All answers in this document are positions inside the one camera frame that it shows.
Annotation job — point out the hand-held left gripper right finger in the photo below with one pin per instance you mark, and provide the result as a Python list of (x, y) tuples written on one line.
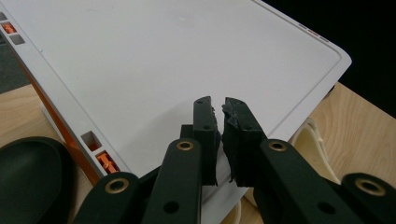
[(241, 149)]

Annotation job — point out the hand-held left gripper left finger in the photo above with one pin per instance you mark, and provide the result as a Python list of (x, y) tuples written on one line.
[(205, 146)]

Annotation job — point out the cream clog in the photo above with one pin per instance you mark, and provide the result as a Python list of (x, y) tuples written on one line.
[(311, 146)]

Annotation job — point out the grey and orange shoe rack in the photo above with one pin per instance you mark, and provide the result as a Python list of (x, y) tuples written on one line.
[(155, 62)]

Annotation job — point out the dark green slipper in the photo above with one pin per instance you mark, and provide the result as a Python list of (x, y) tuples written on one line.
[(31, 180)]

